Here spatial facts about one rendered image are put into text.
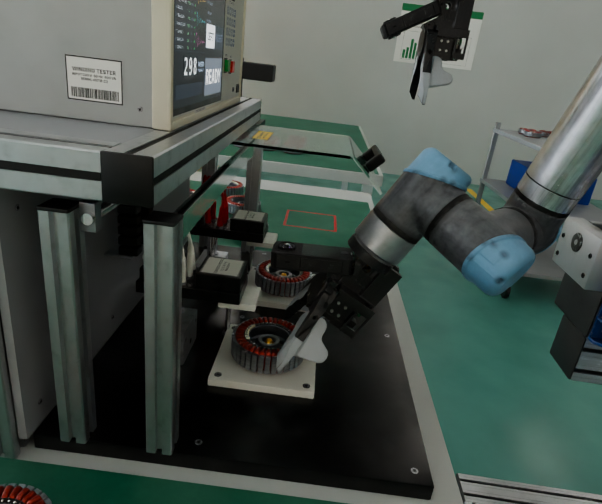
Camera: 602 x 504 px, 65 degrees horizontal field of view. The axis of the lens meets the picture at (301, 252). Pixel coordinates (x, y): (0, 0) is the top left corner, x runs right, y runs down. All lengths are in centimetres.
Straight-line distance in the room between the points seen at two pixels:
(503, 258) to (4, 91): 58
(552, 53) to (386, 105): 191
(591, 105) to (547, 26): 576
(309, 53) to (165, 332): 554
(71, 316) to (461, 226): 44
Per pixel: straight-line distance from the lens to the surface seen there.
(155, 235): 47
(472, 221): 59
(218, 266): 68
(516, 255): 58
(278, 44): 597
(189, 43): 62
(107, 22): 58
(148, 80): 57
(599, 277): 93
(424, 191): 60
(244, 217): 89
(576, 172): 67
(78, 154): 45
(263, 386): 69
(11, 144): 48
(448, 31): 101
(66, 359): 58
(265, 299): 90
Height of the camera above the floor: 121
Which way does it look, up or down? 22 degrees down
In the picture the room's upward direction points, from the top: 7 degrees clockwise
